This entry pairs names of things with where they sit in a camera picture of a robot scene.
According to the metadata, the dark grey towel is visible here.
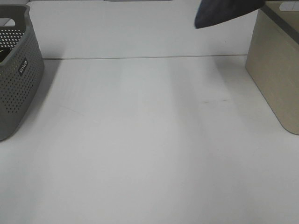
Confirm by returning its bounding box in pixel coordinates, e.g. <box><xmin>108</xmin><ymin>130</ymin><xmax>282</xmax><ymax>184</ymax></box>
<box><xmin>194</xmin><ymin>0</ymin><xmax>265</xmax><ymax>29</ymax></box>

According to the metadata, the beige plastic storage basket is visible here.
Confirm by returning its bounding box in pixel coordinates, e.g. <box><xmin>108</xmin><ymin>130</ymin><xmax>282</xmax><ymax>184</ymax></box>
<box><xmin>245</xmin><ymin>0</ymin><xmax>299</xmax><ymax>134</ymax></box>

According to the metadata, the grey perforated plastic basket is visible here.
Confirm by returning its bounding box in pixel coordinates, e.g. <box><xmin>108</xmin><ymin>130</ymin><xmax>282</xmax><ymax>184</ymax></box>
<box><xmin>0</xmin><ymin>4</ymin><xmax>44</xmax><ymax>140</ymax></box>

